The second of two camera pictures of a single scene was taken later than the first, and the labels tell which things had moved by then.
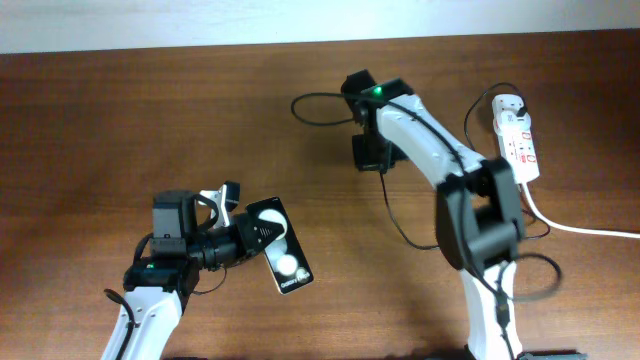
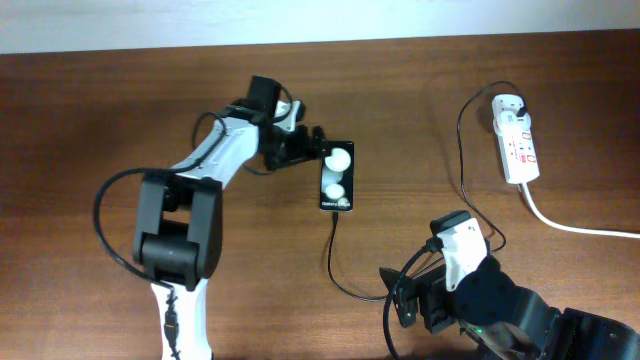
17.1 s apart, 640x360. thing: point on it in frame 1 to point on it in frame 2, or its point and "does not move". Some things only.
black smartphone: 285,255 to 337,177
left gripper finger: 254,235 to 316,143
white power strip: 517,148 does not move
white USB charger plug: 509,123 does not move
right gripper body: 371,151 to 442,304
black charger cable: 474,152 to 474,211
